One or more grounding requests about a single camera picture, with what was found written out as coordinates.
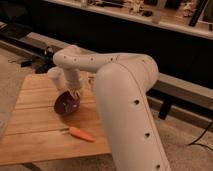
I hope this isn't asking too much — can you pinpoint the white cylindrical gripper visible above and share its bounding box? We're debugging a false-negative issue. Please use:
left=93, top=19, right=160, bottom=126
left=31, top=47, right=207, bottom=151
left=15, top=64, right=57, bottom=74
left=64, top=69, right=83, bottom=99

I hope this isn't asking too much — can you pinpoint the dark purple ceramic bowl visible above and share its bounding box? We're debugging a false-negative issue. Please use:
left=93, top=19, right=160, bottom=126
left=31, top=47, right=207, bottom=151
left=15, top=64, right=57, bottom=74
left=54, top=91, right=80, bottom=115

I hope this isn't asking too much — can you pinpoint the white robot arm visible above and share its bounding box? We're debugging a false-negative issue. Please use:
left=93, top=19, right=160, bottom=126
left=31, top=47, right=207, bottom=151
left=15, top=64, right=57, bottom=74
left=53, top=46, right=171, bottom=171

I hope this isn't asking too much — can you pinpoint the white paper cup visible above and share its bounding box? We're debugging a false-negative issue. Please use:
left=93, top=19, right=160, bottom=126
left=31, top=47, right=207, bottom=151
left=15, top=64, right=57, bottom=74
left=47, top=67, right=66, bottom=92

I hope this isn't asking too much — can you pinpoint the orange carrot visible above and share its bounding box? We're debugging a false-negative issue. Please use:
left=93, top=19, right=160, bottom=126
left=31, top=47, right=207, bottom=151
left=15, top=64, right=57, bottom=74
left=61, top=127, right=95, bottom=142

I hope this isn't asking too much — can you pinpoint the long wooden shelf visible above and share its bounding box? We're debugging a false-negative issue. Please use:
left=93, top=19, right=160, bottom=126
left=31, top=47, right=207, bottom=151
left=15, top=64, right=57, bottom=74
left=45, top=0, right=213, bottom=40

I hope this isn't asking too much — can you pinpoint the black floor cable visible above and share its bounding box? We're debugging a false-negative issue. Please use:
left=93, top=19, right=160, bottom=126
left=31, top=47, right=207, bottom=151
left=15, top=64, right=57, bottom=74
left=187, top=119, right=213, bottom=147

